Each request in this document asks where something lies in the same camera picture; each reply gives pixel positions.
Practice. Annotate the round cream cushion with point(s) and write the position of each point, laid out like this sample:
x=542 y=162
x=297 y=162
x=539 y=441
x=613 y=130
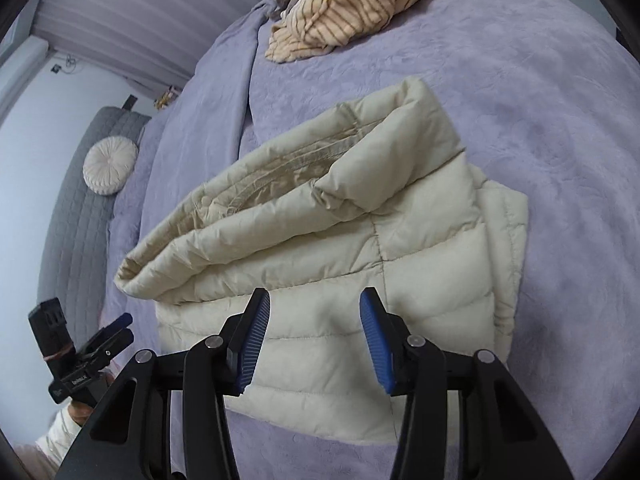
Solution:
x=110 y=165

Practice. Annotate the small bedside items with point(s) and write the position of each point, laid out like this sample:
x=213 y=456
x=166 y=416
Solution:
x=167 y=97

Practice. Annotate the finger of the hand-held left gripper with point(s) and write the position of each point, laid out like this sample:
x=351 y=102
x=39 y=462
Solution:
x=117 y=324
x=117 y=344

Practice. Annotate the beige striped garment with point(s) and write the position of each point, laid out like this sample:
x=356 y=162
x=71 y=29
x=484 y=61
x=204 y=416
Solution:
x=350 y=10

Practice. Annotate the purple blanket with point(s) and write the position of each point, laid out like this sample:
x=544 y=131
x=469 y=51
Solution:
x=525 y=85

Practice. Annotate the grey curtains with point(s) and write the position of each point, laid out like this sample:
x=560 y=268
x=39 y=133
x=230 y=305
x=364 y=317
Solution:
x=125 y=25

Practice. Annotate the white puffer jacket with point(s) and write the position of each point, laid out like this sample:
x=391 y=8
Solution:
x=400 y=210

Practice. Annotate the wall socket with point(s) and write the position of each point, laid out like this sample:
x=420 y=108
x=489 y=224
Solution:
x=56 y=67

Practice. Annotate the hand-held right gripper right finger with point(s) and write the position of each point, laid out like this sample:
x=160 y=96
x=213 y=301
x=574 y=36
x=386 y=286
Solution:
x=377 y=345

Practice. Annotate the person's left forearm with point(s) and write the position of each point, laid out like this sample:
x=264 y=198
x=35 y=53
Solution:
x=57 y=440

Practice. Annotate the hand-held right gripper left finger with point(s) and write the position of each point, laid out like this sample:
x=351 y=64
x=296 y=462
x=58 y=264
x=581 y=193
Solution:
x=252 y=345

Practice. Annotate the black headboard patch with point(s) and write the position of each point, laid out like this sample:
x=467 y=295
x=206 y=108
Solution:
x=131 y=101

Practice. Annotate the grey quilted headboard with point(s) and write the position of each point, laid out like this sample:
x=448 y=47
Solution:
x=75 y=235

